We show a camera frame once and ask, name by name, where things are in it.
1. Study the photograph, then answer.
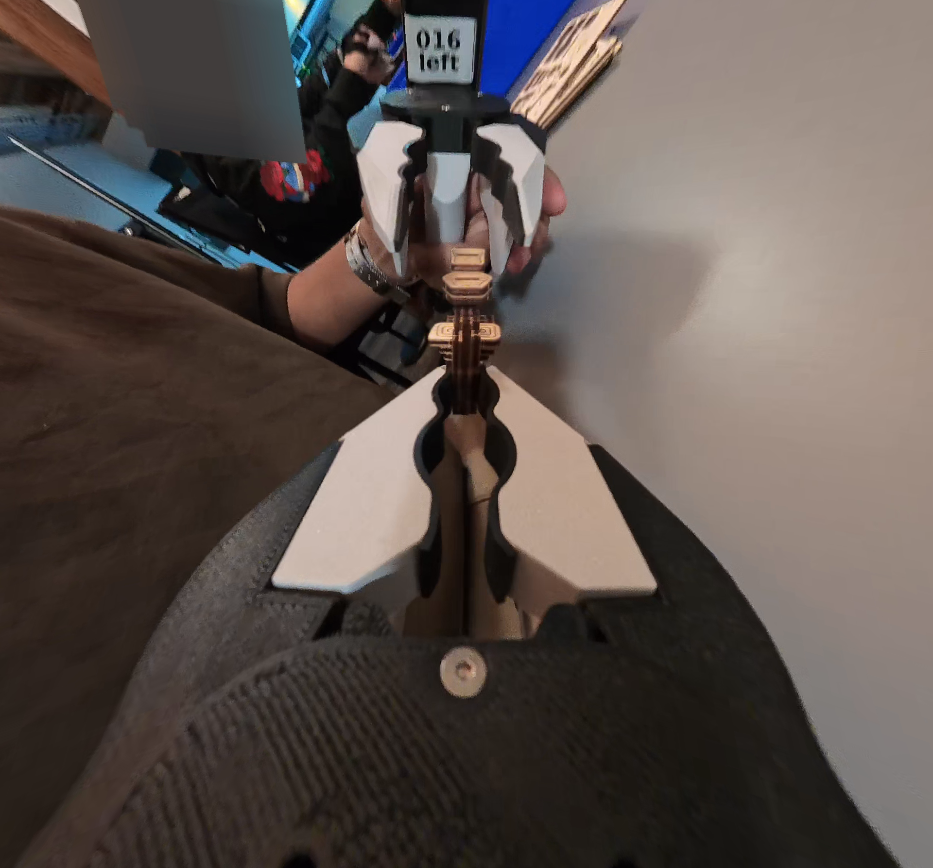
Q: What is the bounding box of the wooden shelf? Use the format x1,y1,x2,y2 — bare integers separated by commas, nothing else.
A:
0,0,110,108

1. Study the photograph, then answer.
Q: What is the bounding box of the wooden puzzle model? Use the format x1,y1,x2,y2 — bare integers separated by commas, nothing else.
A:
426,247,511,519

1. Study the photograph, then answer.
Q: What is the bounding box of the person's left forearm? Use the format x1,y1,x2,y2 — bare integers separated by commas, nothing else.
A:
286,245,400,355

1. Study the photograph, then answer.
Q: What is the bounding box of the brown sweater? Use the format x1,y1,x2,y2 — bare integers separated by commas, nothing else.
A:
0,205,409,868

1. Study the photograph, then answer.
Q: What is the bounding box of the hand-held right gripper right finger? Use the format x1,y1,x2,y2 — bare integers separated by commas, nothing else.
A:
485,367,659,604

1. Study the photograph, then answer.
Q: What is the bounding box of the grey desk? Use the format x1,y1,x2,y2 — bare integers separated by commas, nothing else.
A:
466,0,933,868

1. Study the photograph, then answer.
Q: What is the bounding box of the silver wristwatch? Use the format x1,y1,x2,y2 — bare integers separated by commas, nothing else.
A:
343,221,414,305

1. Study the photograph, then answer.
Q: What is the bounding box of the blue board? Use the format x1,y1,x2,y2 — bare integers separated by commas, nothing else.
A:
477,0,619,100

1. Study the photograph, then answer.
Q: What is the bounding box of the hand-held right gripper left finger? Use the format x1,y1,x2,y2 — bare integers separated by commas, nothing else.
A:
271,367,447,596

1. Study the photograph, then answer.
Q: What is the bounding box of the stack of wooden puzzle sheets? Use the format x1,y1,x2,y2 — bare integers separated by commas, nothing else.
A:
523,0,628,105

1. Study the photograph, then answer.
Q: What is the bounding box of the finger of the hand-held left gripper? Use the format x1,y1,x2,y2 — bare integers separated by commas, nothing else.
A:
356,121,427,277
472,123,548,275

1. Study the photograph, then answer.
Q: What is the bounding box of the wooden puzzle sheet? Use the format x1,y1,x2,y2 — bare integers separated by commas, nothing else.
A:
509,36,625,130

